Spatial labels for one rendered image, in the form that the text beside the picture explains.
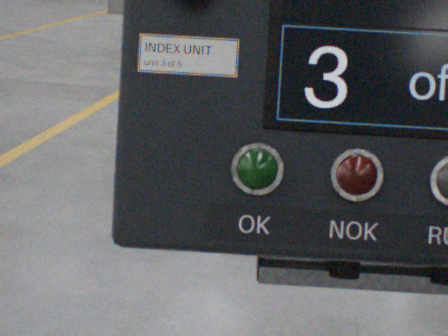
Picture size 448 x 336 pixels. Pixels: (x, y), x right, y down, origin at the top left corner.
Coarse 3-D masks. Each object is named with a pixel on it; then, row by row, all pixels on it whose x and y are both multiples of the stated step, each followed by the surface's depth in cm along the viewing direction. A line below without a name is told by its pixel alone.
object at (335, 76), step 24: (288, 24) 39; (312, 24) 39; (288, 48) 39; (312, 48) 39; (336, 48) 39; (360, 48) 39; (288, 72) 39; (312, 72) 39; (336, 72) 39; (360, 72) 39; (288, 96) 39; (312, 96) 39; (336, 96) 39; (360, 96) 39; (288, 120) 39; (312, 120) 39; (336, 120) 39; (360, 120) 39
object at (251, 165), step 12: (252, 144) 39; (264, 144) 39; (240, 156) 39; (252, 156) 39; (264, 156) 39; (276, 156) 39; (240, 168) 39; (252, 168) 39; (264, 168) 39; (276, 168) 39; (240, 180) 39; (252, 180) 39; (264, 180) 39; (276, 180) 39; (252, 192) 39; (264, 192) 39
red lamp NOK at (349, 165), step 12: (348, 156) 39; (360, 156) 39; (372, 156) 39; (336, 168) 39; (348, 168) 39; (360, 168) 39; (372, 168) 39; (336, 180) 39; (348, 180) 39; (360, 180) 39; (372, 180) 39; (336, 192) 39; (348, 192) 39; (360, 192) 39; (372, 192) 39
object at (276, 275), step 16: (256, 272) 49; (272, 272) 47; (288, 272) 47; (304, 272) 47; (320, 272) 47; (368, 272) 47; (384, 272) 47; (400, 272) 48; (416, 272) 48; (352, 288) 48; (368, 288) 47; (384, 288) 47; (400, 288) 47; (416, 288) 47; (432, 288) 47
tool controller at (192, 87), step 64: (128, 0) 40; (192, 0) 38; (256, 0) 39; (320, 0) 39; (384, 0) 39; (128, 64) 40; (192, 64) 39; (256, 64) 39; (384, 64) 39; (128, 128) 40; (192, 128) 40; (256, 128) 40; (320, 128) 39; (384, 128) 39; (128, 192) 40; (192, 192) 40; (320, 192) 40; (384, 192) 40; (320, 256) 40; (384, 256) 40
